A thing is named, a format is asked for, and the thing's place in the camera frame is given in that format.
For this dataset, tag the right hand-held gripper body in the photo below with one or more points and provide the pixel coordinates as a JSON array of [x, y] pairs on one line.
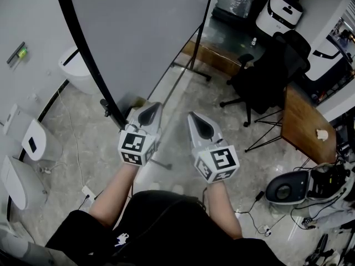
[[216, 162]]

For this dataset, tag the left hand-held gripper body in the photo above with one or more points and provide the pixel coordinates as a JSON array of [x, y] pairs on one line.
[[136, 148]]

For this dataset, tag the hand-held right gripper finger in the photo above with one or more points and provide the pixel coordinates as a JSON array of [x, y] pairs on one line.
[[194, 140], [217, 134]]

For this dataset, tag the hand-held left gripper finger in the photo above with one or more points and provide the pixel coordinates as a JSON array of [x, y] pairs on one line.
[[134, 118], [156, 123]]

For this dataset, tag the grey panel board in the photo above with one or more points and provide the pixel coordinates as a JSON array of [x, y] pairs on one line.
[[133, 37]]

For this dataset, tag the person's right forearm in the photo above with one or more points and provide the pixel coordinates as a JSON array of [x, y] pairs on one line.
[[224, 212]]

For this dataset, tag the person's left forearm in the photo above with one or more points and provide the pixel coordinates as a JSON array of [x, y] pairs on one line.
[[116, 195]]

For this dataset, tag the beige box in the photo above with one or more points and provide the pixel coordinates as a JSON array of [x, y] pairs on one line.
[[138, 103]]

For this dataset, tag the person's right shoe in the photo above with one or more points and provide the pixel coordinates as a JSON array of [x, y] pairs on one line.
[[177, 188]]

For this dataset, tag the black power adapter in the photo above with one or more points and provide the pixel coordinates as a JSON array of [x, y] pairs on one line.
[[259, 195]]

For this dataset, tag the white power strip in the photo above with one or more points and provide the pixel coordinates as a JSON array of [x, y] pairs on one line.
[[88, 193], [264, 230]]

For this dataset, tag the white toilet with black strip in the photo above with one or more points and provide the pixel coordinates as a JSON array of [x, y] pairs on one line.
[[75, 73]]

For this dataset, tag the black and white round device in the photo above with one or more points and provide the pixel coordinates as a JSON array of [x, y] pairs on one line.
[[288, 187]]

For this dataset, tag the wooden platform step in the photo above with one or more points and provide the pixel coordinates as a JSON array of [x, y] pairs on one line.
[[222, 57]]

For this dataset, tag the black office chair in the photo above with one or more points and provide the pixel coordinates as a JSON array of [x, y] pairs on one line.
[[271, 79]]

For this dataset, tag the person's black clothing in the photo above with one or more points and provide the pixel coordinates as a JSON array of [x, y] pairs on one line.
[[161, 231]]

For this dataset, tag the wooden table with black legs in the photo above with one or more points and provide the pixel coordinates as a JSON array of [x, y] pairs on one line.
[[305, 126]]

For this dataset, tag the small white plug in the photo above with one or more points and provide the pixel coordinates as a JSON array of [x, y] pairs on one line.
[[45, 170]]

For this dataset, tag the white toilet with black square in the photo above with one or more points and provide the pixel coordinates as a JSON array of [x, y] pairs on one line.
[[41, 143]]

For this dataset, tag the small white bottle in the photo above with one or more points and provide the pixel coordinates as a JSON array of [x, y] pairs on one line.
[[253, 41]]

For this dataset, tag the crumpled tissue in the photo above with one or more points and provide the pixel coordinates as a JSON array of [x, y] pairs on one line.
[[322, 135]]

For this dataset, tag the plain white toilet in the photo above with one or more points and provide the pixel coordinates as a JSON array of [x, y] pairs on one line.
[[19, 184]]

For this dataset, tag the grey cloth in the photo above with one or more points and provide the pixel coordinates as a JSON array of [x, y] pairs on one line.
[[332, 215]]

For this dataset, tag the small green container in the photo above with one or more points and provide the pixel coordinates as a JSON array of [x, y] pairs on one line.
[[22, 52]]

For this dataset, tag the white machine with black trim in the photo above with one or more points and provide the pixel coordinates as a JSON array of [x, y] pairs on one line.
[[324, 51]]

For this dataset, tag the white wheeled robot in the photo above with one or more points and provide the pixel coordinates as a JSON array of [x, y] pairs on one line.
[[277, 12]]

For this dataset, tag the white wall tank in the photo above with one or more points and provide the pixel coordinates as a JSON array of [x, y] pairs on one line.
[[16, 120]]

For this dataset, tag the black wall shelf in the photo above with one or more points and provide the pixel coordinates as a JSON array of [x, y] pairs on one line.
[[15, 53]]

